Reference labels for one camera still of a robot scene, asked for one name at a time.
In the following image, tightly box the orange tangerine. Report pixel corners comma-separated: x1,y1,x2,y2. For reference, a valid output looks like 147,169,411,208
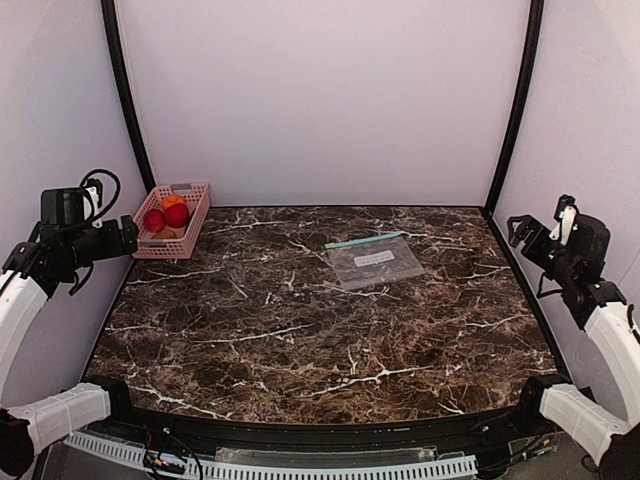
161,194,186,211

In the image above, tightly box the black front rail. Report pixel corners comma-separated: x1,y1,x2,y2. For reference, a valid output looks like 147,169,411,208
88,407,554,454

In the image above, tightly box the pink plastic basket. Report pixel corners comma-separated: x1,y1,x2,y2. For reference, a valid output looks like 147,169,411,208
134,183,210,260

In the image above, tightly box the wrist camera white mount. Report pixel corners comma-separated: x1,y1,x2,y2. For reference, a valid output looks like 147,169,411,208
40,169,121,229
548,194,611,261

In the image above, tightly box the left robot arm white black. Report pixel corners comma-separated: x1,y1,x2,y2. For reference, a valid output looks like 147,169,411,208
1,215,138,479

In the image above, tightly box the white slotted cable duct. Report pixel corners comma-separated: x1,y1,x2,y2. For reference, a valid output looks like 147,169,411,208
64,432,479,480

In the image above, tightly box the right black frame post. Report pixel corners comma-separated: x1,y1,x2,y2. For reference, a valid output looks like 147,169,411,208
483,0,545,218

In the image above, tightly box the black frame post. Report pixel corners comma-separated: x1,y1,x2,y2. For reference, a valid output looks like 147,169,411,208
100,0,156,193
483,0,545,218

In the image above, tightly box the clear zip top bag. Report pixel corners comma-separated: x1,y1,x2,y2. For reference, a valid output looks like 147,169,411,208
325,232,424,291

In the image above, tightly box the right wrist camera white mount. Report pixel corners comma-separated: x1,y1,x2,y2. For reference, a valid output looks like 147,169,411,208
548,194,611,261

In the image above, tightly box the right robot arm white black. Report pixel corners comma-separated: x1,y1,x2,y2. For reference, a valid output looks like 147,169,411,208
507,206,639,479

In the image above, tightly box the red apple left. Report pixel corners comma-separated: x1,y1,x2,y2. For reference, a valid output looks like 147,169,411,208
143,209,165,233

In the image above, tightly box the red apple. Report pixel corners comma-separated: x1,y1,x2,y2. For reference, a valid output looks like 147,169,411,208
164,205,190,229
143,209,165,233

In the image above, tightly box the red apple right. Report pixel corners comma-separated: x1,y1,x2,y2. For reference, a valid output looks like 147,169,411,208
164,205,190,229

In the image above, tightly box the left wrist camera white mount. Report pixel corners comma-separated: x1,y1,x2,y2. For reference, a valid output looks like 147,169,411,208
40,169,121,229

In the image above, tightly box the left black frame post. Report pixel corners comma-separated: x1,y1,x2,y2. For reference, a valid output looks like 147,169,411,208
100,0,156,193

